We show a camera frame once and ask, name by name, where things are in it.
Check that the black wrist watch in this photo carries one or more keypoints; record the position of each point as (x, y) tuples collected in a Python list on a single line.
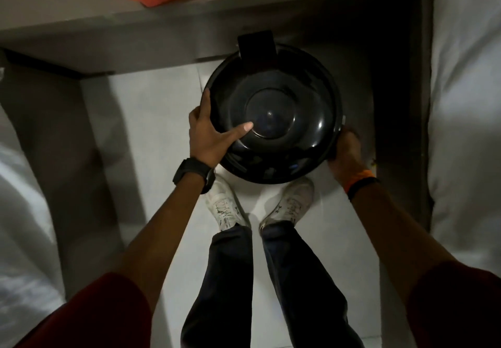
[(194, 172)]

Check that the white bed sheet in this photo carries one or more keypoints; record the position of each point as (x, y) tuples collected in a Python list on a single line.
[(465, 117), (23, 250)]

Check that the red shirt sleeve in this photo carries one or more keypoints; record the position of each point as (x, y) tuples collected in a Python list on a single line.
[(456, 306), (94, 316)]

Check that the person's left hand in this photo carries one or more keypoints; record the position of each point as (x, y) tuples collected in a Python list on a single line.
[(207, 140)]

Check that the person's left forearm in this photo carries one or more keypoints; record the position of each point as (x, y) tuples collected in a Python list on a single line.
[(156, 238)]

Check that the person's left thumb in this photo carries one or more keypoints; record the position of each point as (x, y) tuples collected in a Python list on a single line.
[(238, 129)]

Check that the black wristband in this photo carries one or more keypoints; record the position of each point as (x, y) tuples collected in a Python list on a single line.
[(362, 186)]

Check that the orange wristband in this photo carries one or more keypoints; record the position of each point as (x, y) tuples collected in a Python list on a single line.
[(358, 178)]

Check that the black round lidded bin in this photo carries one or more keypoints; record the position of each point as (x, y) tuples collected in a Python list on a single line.
[(274, 115)]

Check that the person's right hand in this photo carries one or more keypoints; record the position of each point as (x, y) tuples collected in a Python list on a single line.
[(346, 156)]

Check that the white shoe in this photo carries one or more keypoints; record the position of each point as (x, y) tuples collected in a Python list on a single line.
[(287, 205), (225, 205)]

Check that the grey bedside table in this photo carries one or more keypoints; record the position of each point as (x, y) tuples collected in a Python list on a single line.
[(203, 19)]

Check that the dark blue trousers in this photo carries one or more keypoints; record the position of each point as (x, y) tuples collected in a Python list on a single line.
[(266, 289)]

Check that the person's right forearm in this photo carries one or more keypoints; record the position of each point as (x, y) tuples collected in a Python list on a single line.
[(395, 234)]

